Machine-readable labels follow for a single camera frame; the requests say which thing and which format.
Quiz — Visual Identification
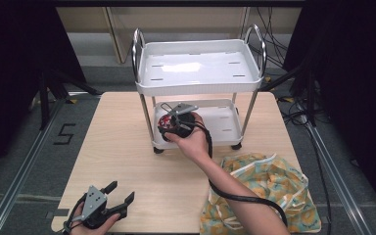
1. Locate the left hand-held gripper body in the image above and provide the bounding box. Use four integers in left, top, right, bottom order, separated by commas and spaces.
70, 185, 114, 229

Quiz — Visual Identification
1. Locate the person's right hand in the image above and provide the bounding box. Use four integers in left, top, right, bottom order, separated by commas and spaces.
165, 112, 212, 165

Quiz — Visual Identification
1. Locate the aluminium floor rail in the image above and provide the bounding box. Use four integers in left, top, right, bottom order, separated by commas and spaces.
302, 118, 375, 235
0, 97, 67, 235

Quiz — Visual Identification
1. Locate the black metal stand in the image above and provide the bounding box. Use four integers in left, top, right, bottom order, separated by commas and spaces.
38, 69, 103, 131
259, 60, 318, 127

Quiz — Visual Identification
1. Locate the bundle of black floor cables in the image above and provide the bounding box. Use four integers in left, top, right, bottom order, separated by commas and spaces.
256, 6, 307, 71

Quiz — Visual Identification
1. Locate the thick black cable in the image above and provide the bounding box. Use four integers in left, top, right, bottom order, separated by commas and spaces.
189, 120, 289, 228

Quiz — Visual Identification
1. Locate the fruit print shopping bag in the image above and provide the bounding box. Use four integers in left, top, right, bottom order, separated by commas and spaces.
199, 153, 322, 235

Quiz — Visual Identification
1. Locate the white two-tier cart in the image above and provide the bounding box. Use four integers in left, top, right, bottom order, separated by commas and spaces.
131, 23, 268, 155

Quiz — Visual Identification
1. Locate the red-lidded candy jar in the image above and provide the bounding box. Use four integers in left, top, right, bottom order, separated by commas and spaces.
157, 114, 178, 135

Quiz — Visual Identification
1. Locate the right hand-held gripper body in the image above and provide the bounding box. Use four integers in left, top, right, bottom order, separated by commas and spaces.
170, 102, 200, 139

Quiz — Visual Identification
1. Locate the thin black cable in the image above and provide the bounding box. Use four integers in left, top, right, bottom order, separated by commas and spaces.
62, 194, 87, 235

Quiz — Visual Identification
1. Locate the black tape floor mark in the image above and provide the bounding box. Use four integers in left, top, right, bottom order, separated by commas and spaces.
53, 122, 77, 146

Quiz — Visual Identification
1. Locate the black curtain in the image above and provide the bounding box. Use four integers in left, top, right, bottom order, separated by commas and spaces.
282, 0, 376, 213
0, 0, 87, 185

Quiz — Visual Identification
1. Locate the person's left hand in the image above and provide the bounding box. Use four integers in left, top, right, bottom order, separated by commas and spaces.
68, 202, 122, 235

